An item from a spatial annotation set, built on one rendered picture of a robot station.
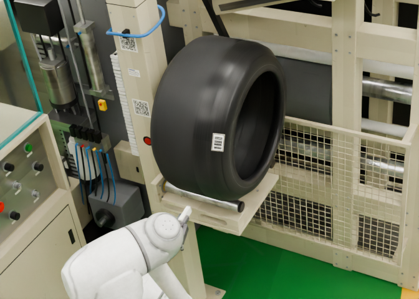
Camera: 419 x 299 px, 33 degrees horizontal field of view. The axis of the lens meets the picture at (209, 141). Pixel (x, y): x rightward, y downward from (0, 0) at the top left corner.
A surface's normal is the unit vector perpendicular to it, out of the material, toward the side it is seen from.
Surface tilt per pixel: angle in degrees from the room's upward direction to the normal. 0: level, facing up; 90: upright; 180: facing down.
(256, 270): 0
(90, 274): 42
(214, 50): 3
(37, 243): 90
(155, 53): 90
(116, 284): 67
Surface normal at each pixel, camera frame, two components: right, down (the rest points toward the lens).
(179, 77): -0.34, -0.39
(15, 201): 0.87, 0.21
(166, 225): 0.34, -0.47
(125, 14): -0.48, 0.57
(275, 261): -0.11, -0.79
